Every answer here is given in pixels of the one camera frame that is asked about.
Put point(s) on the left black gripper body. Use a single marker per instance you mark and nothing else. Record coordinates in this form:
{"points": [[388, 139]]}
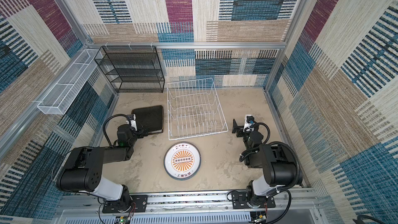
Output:
{"points": [[139, 134]]}

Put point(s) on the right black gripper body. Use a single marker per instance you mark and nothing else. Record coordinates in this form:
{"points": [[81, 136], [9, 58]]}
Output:
{"points": [[240, 129]]}

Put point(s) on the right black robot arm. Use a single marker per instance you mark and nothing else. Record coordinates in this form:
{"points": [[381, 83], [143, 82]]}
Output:
{"points": [[280, 165]]}

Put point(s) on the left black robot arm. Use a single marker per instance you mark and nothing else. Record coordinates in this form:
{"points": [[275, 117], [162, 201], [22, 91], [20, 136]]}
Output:
{"points": [[82, 171]]}

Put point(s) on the black mesh shelf unit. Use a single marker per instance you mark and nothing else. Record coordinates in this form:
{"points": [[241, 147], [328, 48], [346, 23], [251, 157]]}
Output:
{"points": [[131, 68]]}

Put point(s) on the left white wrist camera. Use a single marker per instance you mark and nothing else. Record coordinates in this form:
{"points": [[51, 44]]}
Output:
{"points": [[131, 120]]}

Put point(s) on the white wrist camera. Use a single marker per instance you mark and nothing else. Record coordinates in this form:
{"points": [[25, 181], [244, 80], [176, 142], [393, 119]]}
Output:
{"points": [[131, 120], [249, 123]]}

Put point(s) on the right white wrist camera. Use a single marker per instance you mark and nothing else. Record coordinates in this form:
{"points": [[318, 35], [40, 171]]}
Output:
{"points": [[249, 123]]}

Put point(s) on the white wire dish rack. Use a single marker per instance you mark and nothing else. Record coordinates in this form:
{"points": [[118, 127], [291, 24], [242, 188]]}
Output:
{"points": [[194, 109]]}

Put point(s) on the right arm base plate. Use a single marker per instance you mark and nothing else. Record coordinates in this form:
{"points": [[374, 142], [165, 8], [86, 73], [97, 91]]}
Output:
{"points": [[243, 200]]}

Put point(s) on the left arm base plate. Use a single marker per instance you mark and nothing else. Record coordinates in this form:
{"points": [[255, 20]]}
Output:
{"points": [[134, 203]]}

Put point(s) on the white wire wall basket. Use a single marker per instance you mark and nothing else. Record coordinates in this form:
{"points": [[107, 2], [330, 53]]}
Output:
{"points": [[61, 96]]}

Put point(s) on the aluminium front rail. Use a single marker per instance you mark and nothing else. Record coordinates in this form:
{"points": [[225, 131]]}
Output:
{"points": [[194, 207]]}

